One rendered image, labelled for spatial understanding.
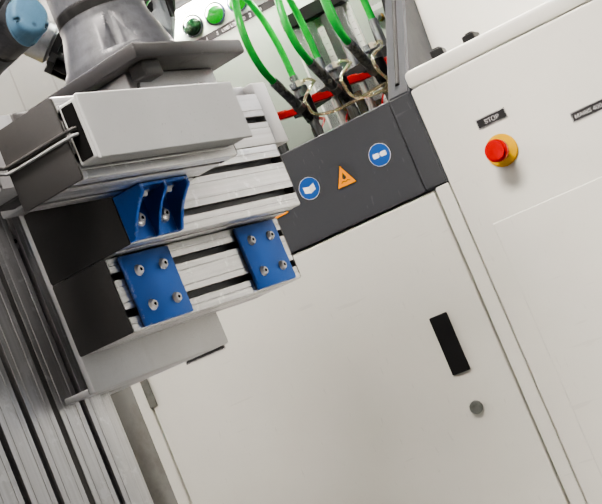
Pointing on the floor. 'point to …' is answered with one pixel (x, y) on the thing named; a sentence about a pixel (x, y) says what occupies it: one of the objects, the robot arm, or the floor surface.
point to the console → (554, 208)
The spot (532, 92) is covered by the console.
